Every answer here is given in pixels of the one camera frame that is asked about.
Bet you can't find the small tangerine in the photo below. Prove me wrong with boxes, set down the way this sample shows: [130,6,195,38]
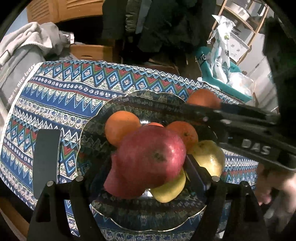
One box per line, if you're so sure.
[187,89,221,109]
[145,122,164,127]

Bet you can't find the orange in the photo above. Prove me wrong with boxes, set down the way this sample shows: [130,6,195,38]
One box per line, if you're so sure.
[105,110,141,147]
[166,121,199,151]

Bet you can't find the yellow-green pear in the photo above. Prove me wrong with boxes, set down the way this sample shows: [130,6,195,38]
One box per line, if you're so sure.
[187,140,225,177]

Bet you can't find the yellow pear front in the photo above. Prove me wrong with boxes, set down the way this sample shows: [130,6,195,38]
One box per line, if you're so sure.
[150,168,186,203]

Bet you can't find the red apple back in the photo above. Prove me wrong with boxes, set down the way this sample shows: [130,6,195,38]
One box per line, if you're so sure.
[112,125,186,189]

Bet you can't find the red apple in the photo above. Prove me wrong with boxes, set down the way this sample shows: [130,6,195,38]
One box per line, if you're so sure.
[112,125,186,189]
[103,154,145,199]

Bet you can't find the person's right hand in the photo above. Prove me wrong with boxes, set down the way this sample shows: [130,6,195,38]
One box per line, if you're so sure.
[254,163,296,233]

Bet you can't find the white rice bag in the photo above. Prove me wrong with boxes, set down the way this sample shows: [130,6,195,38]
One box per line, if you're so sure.
[207,15,235,84]

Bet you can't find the teal plastic crate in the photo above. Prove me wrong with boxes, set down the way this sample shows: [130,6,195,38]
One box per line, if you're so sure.
[195,46,254,103]

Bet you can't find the white patterned storage box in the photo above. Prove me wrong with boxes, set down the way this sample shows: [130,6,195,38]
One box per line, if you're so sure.
[229,32,250,63]

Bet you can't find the black smartphone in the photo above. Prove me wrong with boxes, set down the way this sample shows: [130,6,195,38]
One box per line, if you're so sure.
[33,129,62,199]

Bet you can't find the clear glass plate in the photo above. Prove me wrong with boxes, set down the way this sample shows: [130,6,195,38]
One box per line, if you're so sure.
[76,90,206,232]

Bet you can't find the wooden shelf rack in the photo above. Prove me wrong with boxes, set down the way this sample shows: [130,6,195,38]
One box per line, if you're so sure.
[215,1,269,64]

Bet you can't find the black hanging coat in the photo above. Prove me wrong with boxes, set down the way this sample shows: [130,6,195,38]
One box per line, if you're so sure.
[102,1,216,66]

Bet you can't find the patterned blue tablecloth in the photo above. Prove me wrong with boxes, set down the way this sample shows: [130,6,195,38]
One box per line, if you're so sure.
[0,59,260,241]

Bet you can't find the pile of clothes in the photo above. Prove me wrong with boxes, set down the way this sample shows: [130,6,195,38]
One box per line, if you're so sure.
[1,22,75,117]

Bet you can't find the wooden louvered wardrobe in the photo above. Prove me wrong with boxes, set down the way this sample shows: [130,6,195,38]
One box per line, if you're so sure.
[27,0,104,24]

